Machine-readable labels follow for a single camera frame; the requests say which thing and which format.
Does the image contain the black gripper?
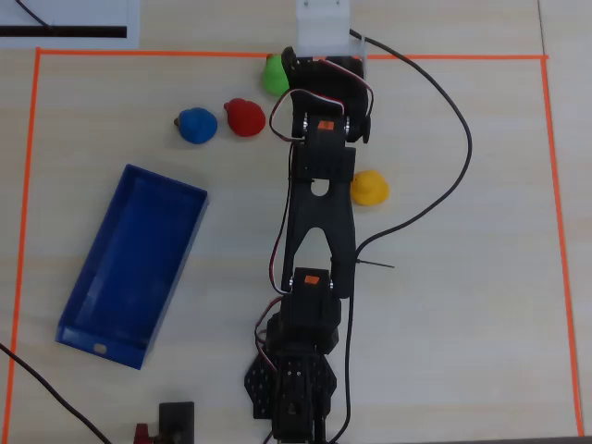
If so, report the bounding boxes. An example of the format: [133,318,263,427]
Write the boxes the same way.
[281,45,375,144]

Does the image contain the green rubber duck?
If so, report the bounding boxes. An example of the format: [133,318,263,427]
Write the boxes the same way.
[262,53,291,98]

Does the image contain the red rubber duck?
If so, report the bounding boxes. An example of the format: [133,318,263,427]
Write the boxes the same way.
[223,97,267,138]

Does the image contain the blue rubber duck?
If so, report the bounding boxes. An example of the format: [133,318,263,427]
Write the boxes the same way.
[173,107,218,145]

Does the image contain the yellow rubber duck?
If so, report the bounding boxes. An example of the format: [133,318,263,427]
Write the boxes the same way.
[350,169,390,206]

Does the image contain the blue plastic box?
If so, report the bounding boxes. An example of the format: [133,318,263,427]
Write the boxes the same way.
[55,163,209,371]

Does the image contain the orange tape strip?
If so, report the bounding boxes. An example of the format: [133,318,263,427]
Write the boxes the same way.
[539,57,586,438]
[1,48,43,444]
[35,47,550,62]

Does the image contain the white sheet with black bar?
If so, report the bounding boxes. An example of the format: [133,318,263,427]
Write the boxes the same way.
[0,0,141,49]

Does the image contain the black table clamp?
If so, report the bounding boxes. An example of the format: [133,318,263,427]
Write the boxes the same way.
[157,401,196,444]

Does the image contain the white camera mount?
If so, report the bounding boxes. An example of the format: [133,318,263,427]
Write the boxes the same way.
[294,0,368,59]

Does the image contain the red white servo wires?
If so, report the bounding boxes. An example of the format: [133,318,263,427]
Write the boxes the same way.
[254,59,376,371]

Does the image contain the black camera cable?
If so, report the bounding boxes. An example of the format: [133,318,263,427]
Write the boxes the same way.
[323,28,474,444]

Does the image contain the thin black cable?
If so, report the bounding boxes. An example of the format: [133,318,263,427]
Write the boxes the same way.
[15,0,56,30]

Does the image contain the thick black cable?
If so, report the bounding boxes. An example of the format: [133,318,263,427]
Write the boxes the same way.
[0,342,113,444]

